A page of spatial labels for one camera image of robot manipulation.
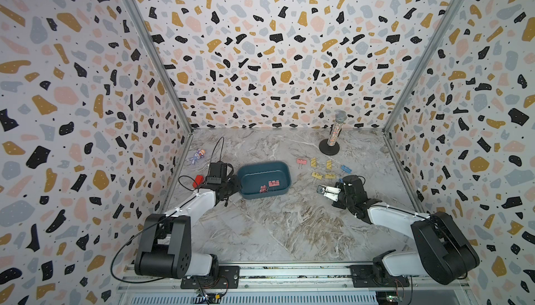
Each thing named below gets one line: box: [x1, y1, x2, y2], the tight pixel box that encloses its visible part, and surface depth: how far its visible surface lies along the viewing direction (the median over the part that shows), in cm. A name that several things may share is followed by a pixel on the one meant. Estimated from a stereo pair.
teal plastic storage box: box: [236, 160, 292, 200], surface depth 100 cm
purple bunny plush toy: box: [189, 149, 207, 164], surface depth 108 cm
